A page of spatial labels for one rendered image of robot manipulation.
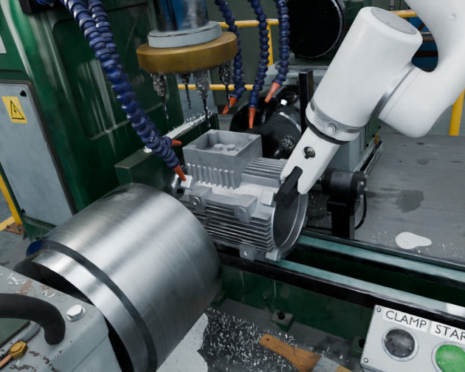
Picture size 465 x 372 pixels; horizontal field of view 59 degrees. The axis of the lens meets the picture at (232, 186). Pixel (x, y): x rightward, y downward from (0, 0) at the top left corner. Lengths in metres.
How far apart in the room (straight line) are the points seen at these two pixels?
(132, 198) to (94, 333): 0.23
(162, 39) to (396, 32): 0.37
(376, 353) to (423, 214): 0.74
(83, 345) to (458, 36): 0.54
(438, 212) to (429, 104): 0.71
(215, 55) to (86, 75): 0.28
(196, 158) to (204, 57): 0.20
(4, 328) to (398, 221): 0.95
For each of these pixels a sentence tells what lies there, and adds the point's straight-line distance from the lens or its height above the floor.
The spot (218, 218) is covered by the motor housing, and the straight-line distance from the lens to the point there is 0.77.
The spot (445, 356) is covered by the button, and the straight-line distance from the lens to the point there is 0.50.
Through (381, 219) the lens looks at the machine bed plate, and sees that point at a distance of 1.17.
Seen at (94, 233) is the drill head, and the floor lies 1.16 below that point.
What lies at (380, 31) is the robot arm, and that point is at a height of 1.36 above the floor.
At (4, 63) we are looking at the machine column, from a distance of 0.87.
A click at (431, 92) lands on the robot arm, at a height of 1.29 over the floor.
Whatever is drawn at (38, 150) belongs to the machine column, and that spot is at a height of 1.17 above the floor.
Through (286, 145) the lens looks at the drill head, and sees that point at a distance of 0.95.
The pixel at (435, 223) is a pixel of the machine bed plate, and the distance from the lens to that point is 1.18.
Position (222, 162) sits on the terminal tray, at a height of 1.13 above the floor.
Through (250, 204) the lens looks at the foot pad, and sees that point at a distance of 0.72.
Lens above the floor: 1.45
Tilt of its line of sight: 28 degrees down
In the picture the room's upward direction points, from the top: 8 degrees counter-clockwise
